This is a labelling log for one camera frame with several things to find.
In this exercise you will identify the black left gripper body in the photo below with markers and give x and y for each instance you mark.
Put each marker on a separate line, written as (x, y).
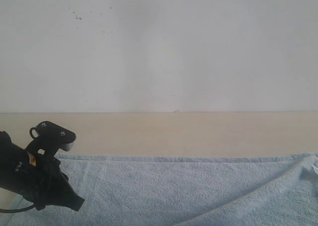
(48, 186)

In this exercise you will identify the light blue fluffy towel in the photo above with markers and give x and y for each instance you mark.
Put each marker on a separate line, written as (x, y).
(185, 191)

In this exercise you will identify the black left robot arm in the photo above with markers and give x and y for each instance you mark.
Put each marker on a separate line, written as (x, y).
(14, 166)

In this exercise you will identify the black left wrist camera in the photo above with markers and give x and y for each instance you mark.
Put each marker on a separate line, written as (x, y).
(50, 137)

